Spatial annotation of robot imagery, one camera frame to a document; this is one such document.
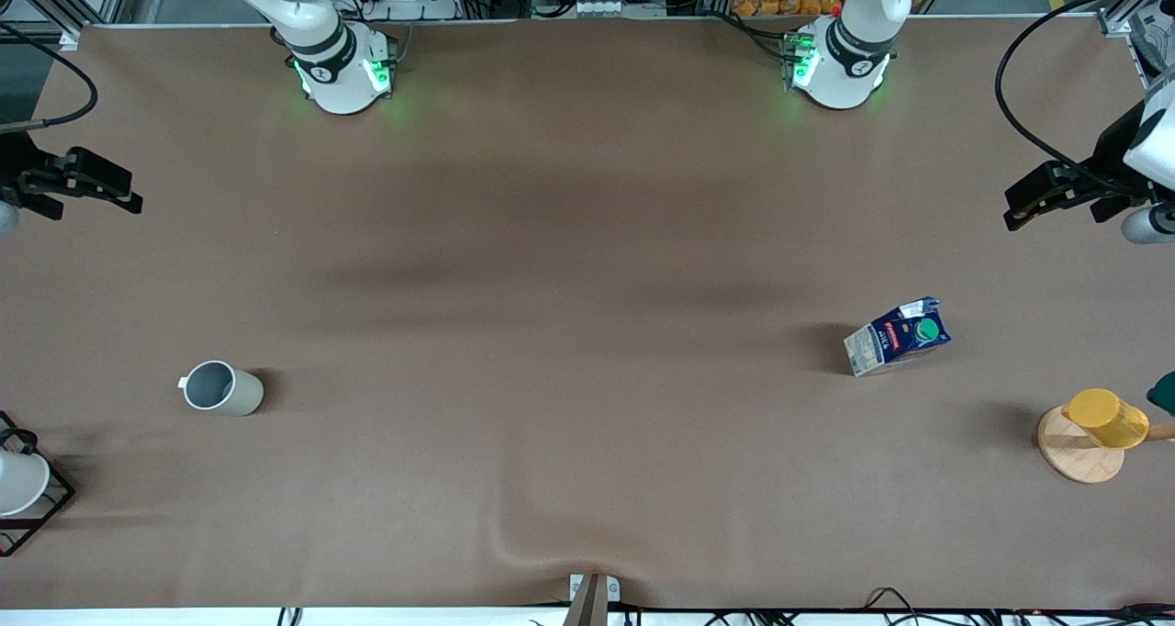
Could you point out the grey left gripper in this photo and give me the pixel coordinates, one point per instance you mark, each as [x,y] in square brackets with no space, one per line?
[1114,156]

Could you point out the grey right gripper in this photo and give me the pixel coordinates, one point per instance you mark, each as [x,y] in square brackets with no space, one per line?
[13,166]

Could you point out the blue milk carton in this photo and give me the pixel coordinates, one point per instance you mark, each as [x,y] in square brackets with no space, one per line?
[895,340]

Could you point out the grey ribbed cup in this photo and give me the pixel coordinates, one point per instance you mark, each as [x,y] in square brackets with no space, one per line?
[225,389]

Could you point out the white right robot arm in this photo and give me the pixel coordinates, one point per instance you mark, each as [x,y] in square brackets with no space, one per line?
[340,66]

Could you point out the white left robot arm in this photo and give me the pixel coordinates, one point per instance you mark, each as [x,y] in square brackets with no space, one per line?
[844,66]

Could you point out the green plastic cup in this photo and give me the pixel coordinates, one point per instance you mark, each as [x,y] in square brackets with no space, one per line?
[1164,394]

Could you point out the yellow plastic cup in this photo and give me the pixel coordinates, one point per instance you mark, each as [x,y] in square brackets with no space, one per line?
[1106,419]

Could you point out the white cup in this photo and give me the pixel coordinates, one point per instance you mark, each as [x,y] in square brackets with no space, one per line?
[18,481]

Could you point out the wooden mug stand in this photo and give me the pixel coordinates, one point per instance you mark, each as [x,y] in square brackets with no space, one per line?
[1079,463]

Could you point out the small white socket strip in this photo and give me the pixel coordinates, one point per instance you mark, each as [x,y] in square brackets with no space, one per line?
[606,6]

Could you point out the brown table cloth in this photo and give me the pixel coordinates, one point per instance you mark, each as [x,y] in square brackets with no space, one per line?
[587,424]

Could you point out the aluminium frame profile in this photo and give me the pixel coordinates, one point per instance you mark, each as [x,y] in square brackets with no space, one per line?
[1124,20]
[55,2]

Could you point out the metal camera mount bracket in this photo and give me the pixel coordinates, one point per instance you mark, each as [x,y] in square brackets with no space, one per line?
[593,603]

